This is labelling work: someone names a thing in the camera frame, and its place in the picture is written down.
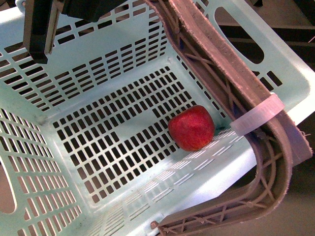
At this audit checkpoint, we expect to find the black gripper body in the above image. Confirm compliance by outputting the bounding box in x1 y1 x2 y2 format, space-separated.
61 0 126 22

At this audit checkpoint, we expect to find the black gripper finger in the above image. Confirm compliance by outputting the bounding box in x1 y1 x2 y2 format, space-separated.
23 0 64 64

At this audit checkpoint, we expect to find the light blue plastic basket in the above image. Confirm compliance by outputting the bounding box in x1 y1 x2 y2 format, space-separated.
0 0 315 236

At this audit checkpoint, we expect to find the red apple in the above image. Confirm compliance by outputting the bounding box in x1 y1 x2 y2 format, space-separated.
168 105 215 151

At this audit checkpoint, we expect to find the brown basket handle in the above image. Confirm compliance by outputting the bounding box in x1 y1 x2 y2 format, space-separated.
148 0 312 236

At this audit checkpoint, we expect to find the right metal stand foot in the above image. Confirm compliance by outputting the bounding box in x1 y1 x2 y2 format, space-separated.
250 0 263 7

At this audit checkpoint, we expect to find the white zip tie band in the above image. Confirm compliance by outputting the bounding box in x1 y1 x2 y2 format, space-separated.
230 93 285 136

